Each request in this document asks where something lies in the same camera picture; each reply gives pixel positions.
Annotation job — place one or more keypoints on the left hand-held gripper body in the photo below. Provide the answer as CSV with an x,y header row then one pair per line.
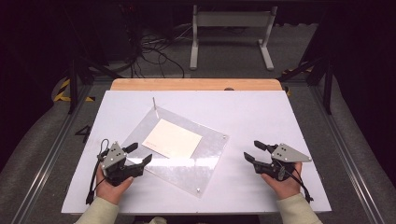
x,y
113,157

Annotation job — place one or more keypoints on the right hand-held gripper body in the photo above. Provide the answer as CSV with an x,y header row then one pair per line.
x,y
288,155

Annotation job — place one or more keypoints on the painting print card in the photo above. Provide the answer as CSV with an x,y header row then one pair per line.
x,y
172,139

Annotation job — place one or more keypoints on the clear acrylic photo frame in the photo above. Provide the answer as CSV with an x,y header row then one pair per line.
x,y
186,171

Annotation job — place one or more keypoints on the person's right hand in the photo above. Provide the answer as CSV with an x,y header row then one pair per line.
x,y
288,188

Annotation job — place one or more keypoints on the person's left hand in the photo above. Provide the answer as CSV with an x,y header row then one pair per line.
x,y
109,191

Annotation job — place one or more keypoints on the white board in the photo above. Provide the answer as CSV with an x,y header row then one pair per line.
x,y
258,115

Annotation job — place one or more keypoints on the yellow black floor tape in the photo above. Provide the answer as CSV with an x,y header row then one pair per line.
x,y
63,88
289,71

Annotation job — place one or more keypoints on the wooden table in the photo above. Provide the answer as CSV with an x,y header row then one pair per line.
x,y
193,84

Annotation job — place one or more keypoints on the white metal stand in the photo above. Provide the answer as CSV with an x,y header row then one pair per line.
x,y
232,18

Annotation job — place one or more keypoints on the aluminium rail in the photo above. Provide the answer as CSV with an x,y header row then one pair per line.
x,y
53,152
345,149

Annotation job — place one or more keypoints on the black metal frame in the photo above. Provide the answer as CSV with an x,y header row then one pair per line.
x,y
327,81
73,84

